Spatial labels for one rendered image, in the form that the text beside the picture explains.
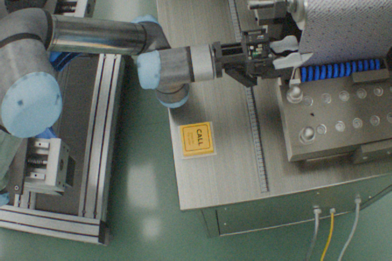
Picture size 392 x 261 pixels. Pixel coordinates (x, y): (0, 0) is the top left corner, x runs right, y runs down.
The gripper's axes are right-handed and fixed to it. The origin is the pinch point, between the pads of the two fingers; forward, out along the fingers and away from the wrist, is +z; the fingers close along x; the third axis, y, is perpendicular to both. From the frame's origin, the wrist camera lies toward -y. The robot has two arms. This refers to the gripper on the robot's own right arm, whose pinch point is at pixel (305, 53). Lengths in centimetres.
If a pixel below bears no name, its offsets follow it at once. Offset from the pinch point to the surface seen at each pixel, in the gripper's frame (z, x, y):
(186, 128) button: -28.0, -7.5, -16.6
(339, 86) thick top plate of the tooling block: 7.5, -6.1, -6.1
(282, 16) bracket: -4.2, 7.0, 4.8
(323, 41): 3.1, -0.2, 5.9
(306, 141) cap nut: -3.1, -18.0, -4.2
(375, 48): 17.1, -0.3, -0.5
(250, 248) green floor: -13, -32, -109
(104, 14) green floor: -63, 83, -109
